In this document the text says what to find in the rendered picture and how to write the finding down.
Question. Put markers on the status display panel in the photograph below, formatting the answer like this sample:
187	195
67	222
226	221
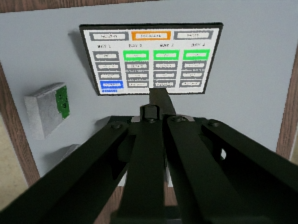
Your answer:
128	59

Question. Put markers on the black drive dock housing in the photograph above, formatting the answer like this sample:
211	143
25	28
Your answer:
127	119

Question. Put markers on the light grey flat mat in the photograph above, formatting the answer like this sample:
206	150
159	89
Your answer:
247	86

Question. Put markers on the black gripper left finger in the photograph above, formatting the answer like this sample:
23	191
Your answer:
76	190

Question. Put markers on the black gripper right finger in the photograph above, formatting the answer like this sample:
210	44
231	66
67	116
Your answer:
252	185

